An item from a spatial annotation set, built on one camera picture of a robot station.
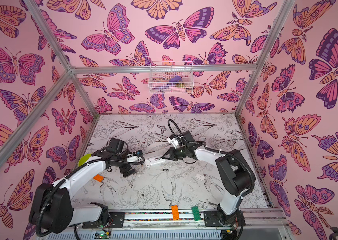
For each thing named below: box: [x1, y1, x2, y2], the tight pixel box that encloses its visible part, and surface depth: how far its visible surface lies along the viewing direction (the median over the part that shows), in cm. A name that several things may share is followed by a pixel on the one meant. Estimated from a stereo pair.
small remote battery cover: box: [195, 173, 205, 181], surface depth 90 cm
